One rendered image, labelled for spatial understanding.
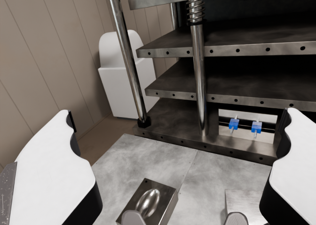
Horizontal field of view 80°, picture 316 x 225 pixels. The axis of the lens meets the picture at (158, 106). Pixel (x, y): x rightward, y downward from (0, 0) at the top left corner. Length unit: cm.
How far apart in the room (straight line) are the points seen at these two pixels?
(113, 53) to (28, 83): 101
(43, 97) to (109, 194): 187
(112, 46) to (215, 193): 214
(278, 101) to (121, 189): 82
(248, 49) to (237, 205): 61
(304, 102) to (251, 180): 40
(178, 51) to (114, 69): 166
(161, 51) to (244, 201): 77
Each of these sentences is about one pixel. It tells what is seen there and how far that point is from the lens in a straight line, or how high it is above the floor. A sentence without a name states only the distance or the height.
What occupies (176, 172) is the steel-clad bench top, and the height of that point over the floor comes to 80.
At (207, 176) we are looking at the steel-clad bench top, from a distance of 93.
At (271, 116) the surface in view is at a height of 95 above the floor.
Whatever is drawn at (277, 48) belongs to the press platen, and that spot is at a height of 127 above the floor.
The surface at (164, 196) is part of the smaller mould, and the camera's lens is 80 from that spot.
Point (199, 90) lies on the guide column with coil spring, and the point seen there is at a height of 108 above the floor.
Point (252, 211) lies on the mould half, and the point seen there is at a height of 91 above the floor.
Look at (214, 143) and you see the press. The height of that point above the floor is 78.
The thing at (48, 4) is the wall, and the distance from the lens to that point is 279.
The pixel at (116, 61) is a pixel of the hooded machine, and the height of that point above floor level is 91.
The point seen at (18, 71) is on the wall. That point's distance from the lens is 251.
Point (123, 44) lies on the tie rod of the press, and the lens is 110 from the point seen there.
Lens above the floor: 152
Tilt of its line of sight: 29 degrees down
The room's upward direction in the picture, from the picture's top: 11 degrees counter-clockwise
